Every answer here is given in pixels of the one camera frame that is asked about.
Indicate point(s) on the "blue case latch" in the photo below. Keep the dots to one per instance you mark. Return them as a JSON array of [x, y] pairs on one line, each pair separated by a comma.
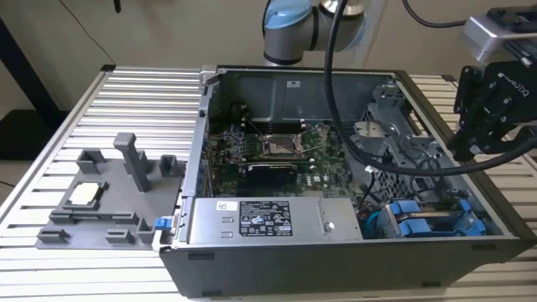
[[163, 223]]

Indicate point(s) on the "CPU socket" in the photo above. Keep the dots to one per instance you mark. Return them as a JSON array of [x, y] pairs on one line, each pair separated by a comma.
[[279, 146]]

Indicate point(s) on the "hard disk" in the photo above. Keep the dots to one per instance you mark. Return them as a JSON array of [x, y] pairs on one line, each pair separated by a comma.
[[405, 209]]

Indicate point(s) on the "black hanging stick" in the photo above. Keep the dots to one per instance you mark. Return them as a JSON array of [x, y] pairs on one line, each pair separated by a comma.
[[117, 6]]

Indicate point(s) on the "black open PC case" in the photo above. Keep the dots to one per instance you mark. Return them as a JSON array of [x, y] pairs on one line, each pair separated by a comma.
[[294, 270]]

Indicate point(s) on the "silver CPU chip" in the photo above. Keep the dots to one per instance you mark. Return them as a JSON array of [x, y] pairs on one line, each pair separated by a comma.
[[86, 194]]

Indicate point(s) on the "grey plastic parts rack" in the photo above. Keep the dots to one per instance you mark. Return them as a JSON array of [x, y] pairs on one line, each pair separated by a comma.
[[122, 201]]

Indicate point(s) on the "green motherboard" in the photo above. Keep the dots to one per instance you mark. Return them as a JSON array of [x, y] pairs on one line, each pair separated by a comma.
[[323, 179]]

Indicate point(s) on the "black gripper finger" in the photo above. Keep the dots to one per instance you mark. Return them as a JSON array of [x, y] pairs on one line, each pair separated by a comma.
[[495, 141], [464, 144]]

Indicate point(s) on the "white sticker label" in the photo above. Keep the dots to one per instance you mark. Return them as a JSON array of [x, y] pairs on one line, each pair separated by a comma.
[[295, 83]]

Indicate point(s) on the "silver power supply unit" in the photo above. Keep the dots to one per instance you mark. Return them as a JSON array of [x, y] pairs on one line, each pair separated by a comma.
[[210, 220]]

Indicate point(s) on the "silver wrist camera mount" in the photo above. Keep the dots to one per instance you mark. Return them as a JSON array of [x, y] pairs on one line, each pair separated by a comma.
[[487, 37]]

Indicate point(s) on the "dark metal drive cover plate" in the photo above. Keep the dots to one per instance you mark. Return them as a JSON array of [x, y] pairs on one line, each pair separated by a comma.
[[294, 100]]

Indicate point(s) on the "grey metal disk bay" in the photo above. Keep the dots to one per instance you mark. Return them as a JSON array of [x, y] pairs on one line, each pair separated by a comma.
[[390, 144]]

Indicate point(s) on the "black desk furniture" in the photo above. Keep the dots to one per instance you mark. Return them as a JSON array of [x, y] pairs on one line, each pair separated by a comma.
[[26, 135]]

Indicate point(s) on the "black graphics card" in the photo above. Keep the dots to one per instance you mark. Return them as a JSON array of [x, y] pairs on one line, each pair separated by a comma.
[[271, 177]]

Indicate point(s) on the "blue plastic bay bracket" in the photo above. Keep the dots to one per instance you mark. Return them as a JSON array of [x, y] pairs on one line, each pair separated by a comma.
[[414, 229]]

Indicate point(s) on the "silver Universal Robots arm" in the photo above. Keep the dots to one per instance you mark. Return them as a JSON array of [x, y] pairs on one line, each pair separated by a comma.
[[290, 37]]

